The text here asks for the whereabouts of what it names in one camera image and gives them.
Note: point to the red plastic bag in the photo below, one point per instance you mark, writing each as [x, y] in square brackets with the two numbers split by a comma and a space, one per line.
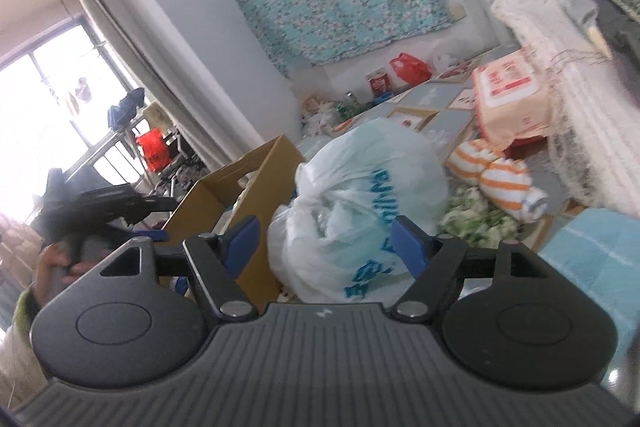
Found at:
[411, 69]

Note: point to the orange wet wipes pack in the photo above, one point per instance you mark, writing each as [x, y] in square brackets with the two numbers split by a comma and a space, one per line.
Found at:
[511, 101]

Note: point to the orange striped sock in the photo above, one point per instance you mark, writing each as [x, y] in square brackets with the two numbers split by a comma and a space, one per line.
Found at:
[504, 181]

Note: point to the teal checked towel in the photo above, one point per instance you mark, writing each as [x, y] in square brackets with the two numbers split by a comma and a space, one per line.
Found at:
[598, 251]

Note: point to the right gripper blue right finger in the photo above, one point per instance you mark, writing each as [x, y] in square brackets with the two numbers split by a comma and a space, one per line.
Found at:
[433, 262]

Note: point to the white plastic shopping bag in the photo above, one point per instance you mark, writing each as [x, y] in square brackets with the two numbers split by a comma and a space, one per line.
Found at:
[332, 243]

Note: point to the red bag on rack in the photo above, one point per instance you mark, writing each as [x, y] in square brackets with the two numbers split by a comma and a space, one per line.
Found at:
[154, 150]

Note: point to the red drink carton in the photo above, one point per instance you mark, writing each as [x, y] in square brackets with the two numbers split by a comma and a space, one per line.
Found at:
[379, 82]

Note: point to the green white scrunched cloth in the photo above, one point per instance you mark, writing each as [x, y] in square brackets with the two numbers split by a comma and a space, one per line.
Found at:
[475, 219]

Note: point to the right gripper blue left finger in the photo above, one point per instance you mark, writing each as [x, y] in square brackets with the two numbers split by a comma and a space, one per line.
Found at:
[216, 262]

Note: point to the person left hand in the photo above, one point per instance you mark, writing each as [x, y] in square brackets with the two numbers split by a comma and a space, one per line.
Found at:
[55, 265]

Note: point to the brown cardboard box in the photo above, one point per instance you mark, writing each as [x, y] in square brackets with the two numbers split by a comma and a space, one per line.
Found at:
[256, 185]

